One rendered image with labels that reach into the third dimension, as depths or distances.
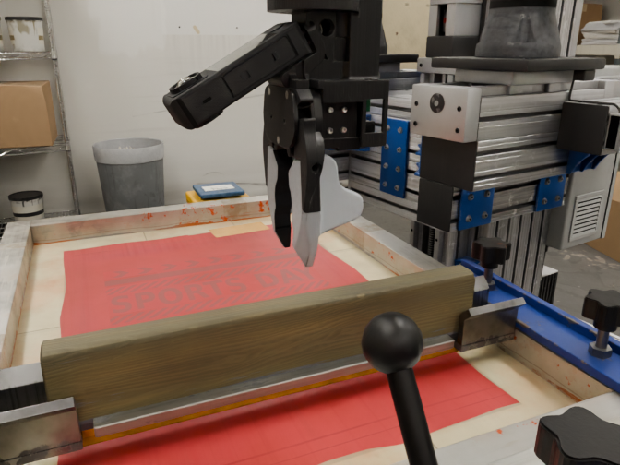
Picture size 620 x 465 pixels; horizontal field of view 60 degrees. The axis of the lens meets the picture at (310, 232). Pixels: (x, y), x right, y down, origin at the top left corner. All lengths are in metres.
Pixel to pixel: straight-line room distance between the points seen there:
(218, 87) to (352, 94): 0.10
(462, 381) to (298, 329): 0.19
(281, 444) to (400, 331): 0.28
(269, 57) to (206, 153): 3.85
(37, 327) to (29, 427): 0.28
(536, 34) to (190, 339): 0.82
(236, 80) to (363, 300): 0.23
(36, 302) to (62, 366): 0.35
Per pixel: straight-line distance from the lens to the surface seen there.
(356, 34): 0.44
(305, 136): 0.40
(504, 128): 1.03
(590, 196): 1.61
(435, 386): 0.58
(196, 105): 0.40
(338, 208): 0.44
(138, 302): 0.76
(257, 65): 0.41
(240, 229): 1.01
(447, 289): 0.56
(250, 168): 4.36
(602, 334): 0.58
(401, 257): 0.79
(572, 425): 0.27
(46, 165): 4.17
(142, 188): 3.69
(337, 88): 0.42
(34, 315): 0.78
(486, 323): 0.60
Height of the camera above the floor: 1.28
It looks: 19 degrees down
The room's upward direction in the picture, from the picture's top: straight up
